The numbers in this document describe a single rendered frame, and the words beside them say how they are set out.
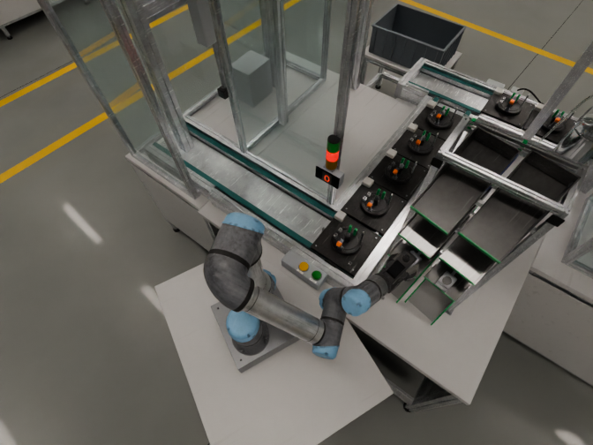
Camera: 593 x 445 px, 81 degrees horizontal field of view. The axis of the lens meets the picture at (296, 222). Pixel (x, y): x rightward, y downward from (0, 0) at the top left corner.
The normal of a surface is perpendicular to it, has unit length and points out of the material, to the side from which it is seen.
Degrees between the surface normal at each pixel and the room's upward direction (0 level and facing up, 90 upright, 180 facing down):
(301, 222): 0
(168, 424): 0
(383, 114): 0
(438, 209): 25
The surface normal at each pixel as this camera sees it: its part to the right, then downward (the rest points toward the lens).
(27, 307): -0.01, -0.52
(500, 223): -0.32, -0.22
